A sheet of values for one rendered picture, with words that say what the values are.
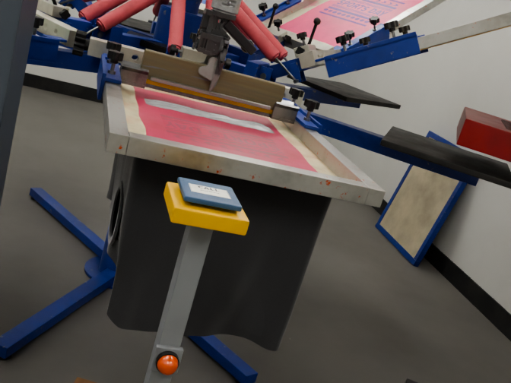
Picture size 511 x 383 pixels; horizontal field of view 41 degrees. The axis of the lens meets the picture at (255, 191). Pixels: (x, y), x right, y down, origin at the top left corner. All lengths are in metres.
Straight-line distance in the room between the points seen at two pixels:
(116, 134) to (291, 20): 2.21
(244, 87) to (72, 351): 1.10
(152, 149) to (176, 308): 0.31
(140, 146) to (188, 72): 0.62
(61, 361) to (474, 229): 2.58
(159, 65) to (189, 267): 0.81
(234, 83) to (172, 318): 0.87
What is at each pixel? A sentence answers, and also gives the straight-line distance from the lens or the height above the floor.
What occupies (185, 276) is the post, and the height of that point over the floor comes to 0.81.
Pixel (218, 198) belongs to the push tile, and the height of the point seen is 0.97.
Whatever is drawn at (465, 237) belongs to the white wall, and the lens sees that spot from 4.20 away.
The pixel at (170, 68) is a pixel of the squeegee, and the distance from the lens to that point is 1.88.
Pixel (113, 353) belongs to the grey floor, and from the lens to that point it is 2.48.
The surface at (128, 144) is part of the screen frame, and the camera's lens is 1.30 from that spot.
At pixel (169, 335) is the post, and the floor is 0.69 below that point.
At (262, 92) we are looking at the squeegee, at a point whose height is 1.04.
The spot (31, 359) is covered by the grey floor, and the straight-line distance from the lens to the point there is 2.38.
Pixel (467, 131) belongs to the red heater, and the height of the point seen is 1.07.
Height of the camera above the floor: 1.32
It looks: 16 degrees down
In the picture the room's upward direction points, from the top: 17 degrees clockwise
